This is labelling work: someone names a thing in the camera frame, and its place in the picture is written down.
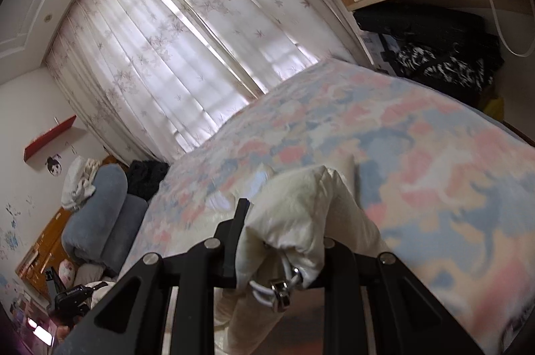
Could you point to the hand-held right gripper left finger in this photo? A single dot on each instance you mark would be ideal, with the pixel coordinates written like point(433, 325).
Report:
point(225, 250)

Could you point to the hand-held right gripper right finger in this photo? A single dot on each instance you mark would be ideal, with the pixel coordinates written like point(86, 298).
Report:
point(342, 267)

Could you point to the white shiny puffer jacket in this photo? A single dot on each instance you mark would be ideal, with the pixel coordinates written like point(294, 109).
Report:
point(301, 204)

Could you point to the pile of white clothes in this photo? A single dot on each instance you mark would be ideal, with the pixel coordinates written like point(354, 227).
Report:
point(77, 183)

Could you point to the pink plush toy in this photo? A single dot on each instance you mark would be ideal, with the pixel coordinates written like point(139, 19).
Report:
point(67, 271)

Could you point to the wooden headboard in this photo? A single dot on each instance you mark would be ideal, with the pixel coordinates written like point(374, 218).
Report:
point(44, 250)

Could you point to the blue rolled fleece blanket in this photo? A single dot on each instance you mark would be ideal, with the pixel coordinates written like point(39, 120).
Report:
point(96, 221)

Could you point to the black knitted cloth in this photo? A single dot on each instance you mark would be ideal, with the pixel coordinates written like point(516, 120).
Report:
point(146, 179)

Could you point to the pastel printed blanket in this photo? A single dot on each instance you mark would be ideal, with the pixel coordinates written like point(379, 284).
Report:
point(418, 154)

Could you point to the white cardboard box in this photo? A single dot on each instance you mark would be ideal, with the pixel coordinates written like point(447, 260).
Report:
point(378, 50)

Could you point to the yellow bag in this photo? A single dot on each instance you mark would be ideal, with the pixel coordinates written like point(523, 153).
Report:
point(495, 108)

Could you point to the black and white patterned cloth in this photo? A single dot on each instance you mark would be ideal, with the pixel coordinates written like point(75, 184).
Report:
point(443, 66)

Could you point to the black bag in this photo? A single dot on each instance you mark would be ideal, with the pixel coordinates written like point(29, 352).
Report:
point(426, 27)

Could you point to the recessed ceiling light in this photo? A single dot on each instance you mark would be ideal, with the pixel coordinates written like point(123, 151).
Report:
point(48, 19)

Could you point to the blue flower wall stickers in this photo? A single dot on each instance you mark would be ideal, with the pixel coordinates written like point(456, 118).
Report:
point(9, 242)

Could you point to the face wall sticker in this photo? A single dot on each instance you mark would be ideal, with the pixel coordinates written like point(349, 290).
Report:
point(53, 166)

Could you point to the red wall shelf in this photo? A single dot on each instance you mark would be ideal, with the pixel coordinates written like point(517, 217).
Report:
point(48, 140)

